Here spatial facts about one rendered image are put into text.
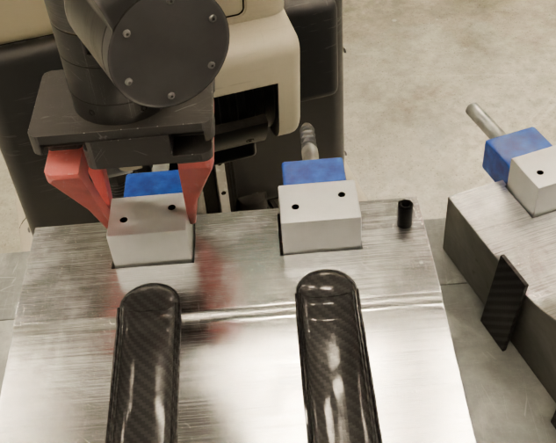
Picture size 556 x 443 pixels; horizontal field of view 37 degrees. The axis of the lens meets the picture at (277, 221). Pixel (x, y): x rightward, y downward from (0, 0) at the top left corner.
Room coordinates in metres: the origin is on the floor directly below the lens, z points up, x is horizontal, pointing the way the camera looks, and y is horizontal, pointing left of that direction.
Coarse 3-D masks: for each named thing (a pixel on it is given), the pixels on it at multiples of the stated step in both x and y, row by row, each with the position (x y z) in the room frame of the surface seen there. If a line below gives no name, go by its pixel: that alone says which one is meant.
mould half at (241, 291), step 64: (64, 256) 0.39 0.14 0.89; (256, 256) 0.37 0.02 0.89; (320, 256) 0.37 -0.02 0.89; (384, 256) 0.36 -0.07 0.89; (64, 320) 0.33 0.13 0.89; (192, 320) 0.33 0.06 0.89; (256, 320) 0.32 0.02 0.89; (384, 320) 0.32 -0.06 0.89; (64, 384) 0.29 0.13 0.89; (192, 384) 0.28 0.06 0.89; (256, 384) 0.28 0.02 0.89; (384, 384) 0.27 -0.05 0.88; (448, 384) 0.27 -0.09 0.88
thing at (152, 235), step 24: (168, 168) 0.47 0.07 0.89; (144, 192) 0.43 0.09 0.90; (168, 192) 0.43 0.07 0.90; (120, 216) 0.39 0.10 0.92; (144, 216) 0.39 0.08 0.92; (168, 216) 0.39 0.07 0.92; (120, 240) 0.38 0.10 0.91; (144, 240) 0.38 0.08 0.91; (168, 240) 0.38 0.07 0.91; (192, 240) 0.39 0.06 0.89; (120, 264) 0.38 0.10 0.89; (144, 264) 0.38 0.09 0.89; (168, 264) 0.38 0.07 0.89
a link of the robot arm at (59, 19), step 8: (48, 0) 0.39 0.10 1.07; (56, 0) 0.38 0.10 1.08; (48, 8) 0.39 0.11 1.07; (56, 8) 0.38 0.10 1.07; (64, 8) 0.38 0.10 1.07; (48, 16) 0.39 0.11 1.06; (56, 16) 0.38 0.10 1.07; (64, 16) 0.38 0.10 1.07; (56, 24) 0.38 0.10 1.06; (64, 24) 0.38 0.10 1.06; (72, 32) 0.38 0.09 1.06
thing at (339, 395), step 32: (160, 288) 0.35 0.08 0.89; (320, 288) 0.35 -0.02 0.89; (352, 288) 0.34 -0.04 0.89; (128, 320) 0.33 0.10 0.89; (160, 320) 0.33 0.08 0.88; (320, 320) 0.32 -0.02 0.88; (352, 320) 0.32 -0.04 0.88; (128, 352) 0.31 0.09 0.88; (160, 352) 0.31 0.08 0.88; (320, 352) 0.30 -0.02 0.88; (352, 352) 0.30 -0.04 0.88; (128, 384) 0.29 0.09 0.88; (160, 384) 0.29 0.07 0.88; (320, 384) 0.28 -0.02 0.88; (352, 384) 0.28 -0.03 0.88; (128, 416) 0.27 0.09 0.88; (160, 416) 0.27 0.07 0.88; (320, 416) 0.26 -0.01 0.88; (352, 416) 0.26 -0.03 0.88
